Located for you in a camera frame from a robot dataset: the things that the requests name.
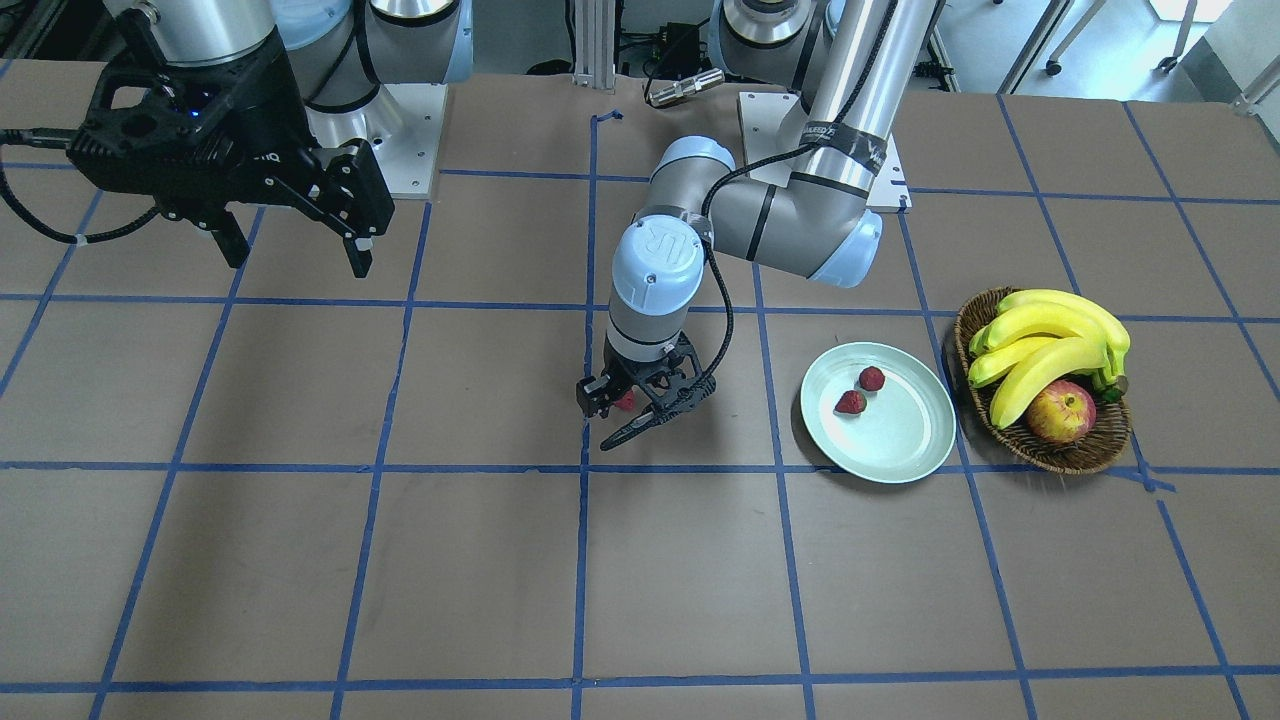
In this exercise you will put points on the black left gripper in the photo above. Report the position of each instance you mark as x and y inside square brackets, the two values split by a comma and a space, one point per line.
[603, 393]

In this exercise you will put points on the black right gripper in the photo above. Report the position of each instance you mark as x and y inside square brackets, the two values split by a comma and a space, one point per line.
[268, 112]

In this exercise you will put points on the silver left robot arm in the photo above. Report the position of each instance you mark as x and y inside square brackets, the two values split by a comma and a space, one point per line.
[848, 63]

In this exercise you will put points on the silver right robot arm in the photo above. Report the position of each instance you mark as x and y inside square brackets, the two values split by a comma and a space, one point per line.
[340, 52]

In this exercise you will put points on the light green plate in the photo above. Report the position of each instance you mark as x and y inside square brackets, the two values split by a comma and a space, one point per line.
[909, 428]

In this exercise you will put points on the yellow banana bunch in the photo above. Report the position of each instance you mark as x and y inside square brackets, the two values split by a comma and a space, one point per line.
[1016, 343]

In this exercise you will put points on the red apple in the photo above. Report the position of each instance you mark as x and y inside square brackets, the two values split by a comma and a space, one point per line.
[1061, 413]

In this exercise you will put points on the woven wicker basket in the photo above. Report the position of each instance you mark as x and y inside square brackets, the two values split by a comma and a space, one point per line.
[1096, 450]

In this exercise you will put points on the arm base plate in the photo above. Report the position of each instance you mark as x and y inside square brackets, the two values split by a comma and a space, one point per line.
[404, 124]
[770, 124]

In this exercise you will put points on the aluminium frame post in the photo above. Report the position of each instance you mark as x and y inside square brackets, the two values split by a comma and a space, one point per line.
[593, 30]

